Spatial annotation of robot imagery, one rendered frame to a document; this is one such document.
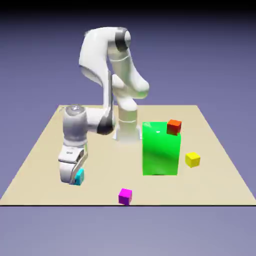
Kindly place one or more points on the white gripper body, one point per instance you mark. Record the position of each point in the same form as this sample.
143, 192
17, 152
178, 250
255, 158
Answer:
66, 170

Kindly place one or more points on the small cyan cube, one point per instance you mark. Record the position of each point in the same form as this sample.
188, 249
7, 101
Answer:
80, 176

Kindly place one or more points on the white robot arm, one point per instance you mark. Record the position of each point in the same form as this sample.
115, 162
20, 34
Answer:
94, 60

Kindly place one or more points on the small magenta cube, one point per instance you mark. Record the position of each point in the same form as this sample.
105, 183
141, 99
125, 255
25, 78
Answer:
125, 196

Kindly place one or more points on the small red cube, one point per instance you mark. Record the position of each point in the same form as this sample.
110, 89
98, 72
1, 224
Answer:
174, 126

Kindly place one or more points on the small yellow cube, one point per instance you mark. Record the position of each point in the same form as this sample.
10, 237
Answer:
192, 159

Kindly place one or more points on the large green box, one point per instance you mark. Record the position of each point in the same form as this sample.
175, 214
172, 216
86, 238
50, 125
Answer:
160, 150

